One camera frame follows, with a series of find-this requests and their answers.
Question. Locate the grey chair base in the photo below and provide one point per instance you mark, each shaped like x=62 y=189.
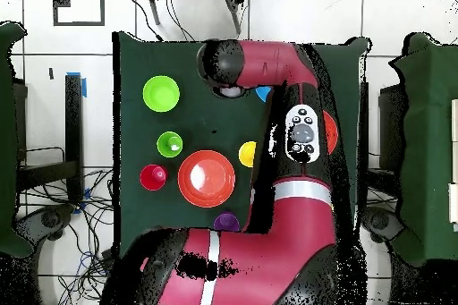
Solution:
x=379 y=220
x=50 y=219

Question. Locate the green cloth covered table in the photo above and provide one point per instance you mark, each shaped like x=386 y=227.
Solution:
x=7 y=140
x=425 y=140

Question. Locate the green ridged cup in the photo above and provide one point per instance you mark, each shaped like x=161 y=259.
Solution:
x=168 y=142

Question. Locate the yellow ridged cup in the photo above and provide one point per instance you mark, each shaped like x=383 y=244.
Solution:
x=246 y=154

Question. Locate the black power brick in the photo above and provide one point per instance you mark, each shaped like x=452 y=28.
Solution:
x=108 y=255

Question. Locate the large light blue bowl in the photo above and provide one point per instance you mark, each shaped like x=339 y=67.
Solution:
x=263 y=92

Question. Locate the small green bowl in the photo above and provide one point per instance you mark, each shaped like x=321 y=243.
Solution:
x=161 y=93

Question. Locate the black metal stand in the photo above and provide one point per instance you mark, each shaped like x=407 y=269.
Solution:
x=73 y=122
x=388 y=122

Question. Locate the dark green table cloth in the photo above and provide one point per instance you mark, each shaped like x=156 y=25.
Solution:
x=200 y=122

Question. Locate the purple cup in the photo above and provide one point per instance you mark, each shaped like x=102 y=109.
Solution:
x=226 y=221

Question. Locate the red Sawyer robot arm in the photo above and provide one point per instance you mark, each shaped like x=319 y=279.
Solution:
x=279 y=247

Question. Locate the red cup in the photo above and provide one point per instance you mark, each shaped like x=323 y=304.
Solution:
x=152 y=177

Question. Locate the large orange bowl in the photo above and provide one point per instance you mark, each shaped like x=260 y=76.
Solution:
x=206 y=179
x=332 y=133

